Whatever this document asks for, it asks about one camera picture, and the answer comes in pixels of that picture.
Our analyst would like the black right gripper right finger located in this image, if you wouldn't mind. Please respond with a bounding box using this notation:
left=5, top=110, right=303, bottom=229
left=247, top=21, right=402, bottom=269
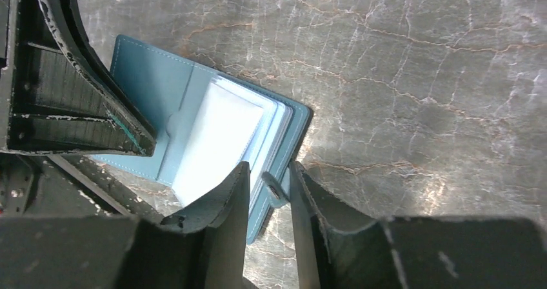
left=290, top=162, right=546, bottom=288

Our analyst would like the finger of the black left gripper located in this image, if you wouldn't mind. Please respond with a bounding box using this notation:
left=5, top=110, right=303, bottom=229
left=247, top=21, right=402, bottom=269
left=1, top=0, right=157, bottom=157

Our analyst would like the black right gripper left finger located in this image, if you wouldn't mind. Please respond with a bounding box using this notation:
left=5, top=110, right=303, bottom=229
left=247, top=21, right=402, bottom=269
left=1, top=162, right=250, bottom=288

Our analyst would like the blue card holder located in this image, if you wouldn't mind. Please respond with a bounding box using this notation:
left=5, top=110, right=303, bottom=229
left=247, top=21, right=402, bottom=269
left=96, top=35, right=313, bottom=243

